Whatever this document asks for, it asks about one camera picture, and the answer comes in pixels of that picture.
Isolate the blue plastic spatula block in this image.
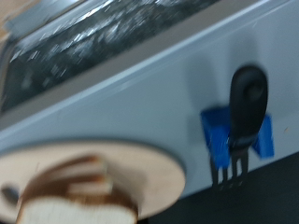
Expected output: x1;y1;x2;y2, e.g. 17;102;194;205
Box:
200;105;276;169

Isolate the glass oven door with handle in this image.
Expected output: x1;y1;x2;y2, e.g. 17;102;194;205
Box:
0;0;225;113

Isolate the white bread slice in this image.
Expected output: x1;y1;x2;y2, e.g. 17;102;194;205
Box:
15;197;139;224

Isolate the silver toaster oven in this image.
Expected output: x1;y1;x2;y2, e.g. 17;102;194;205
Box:
0;0;299;200

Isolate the wooden toast slice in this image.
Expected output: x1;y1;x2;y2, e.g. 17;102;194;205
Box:
18;172;139;217
43;154;110;188

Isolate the round wooden plate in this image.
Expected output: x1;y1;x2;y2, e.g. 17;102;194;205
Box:
0;139;187;224

